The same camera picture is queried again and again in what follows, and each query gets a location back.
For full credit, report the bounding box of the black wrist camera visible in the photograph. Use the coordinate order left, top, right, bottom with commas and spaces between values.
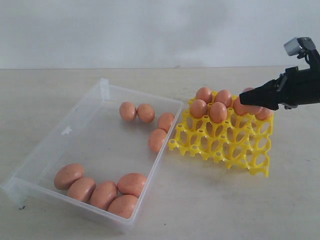
283, 36, 320, 72

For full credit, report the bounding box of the brown egg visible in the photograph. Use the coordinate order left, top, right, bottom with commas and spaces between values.
157, 112, 175, 133
53, 163, 85, 190
137, 103, 155, 123
117, 172, 147, 198
195, 86, 213, 104
209, 102, 228, 123
214, 89, 232, 108
189, 99, 208, 119
107, 194, 138, 219
89, 180, 118, 211
233, 97, 262, 116
242, 87, 255, 93
255, 107, 274, 121
66, 177, 96, 203
119, 101, 137, 122
148, 128, 167, 153

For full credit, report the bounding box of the yellow plastic egg tray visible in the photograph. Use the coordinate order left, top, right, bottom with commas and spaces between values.
167, 104, 274, 177

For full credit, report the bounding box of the clear plastic container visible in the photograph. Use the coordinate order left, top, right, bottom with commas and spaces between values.
1, 78, 184, 232

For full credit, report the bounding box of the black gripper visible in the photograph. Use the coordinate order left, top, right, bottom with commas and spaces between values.
239, 66, 320, 110

